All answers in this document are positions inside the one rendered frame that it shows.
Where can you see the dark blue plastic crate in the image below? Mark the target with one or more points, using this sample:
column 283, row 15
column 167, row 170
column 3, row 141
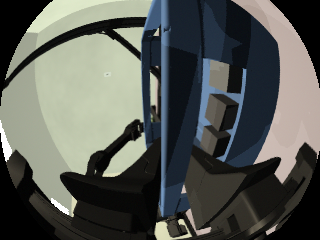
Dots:
column 192, row 30

